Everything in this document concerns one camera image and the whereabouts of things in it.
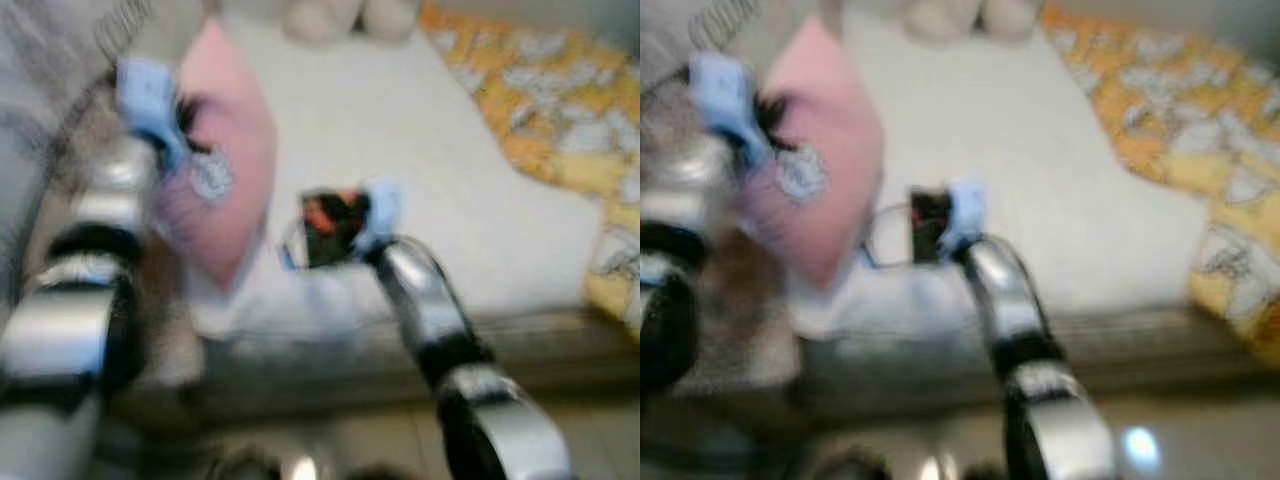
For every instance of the dark red city cover book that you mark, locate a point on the dark red city cover book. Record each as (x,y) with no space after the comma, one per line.
(330,225)
(930,225)

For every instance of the beige plush toy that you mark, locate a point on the beige plush toy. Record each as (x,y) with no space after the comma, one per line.
(330,20)
(950,20)

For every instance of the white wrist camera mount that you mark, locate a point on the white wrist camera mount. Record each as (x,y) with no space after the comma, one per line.
(968,210)
(148,100)
(725,100)
(382,210)

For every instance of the yellow cartoon print blanket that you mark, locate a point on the yellow cartoon print blanket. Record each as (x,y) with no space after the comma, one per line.
(1150,100)
(540,100)

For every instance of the grey floral printed cushion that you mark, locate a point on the grey floral printed cushion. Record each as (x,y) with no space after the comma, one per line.
(670,50)
(40,60)

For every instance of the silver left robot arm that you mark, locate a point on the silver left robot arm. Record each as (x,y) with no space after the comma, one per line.
(665,300)
(60,330)

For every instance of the beige upholstered bed frame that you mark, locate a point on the beige upholstered bed frame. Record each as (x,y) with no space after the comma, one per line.
(900,400)
(300,405)

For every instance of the white quilted mattress pad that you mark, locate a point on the white quilted mattress pad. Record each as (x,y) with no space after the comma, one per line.
(1030,140)
(430,140)

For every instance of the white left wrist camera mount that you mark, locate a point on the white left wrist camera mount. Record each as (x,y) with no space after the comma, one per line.
(148,100)
(725,100)

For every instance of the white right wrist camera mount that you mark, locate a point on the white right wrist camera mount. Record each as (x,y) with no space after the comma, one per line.
(382,210)
(968,210)

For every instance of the pink embroidered pillow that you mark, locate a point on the pink embroidered pillow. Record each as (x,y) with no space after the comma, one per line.
(235,140)
(830,140)

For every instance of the white quilted mattress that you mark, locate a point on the white quilted mattress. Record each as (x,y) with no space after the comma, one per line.
(540,350)
(1150,350)

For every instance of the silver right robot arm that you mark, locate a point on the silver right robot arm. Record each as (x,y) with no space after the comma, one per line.
(1010,300)
(430,310)

